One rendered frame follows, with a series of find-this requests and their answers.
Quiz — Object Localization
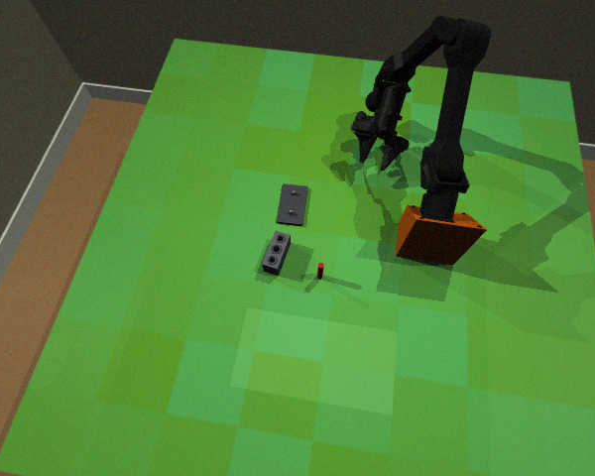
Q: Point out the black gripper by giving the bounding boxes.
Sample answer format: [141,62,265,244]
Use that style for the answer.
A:
[352,106,410,171]

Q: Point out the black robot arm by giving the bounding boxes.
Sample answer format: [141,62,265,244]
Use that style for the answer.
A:
[365,16,491,223]

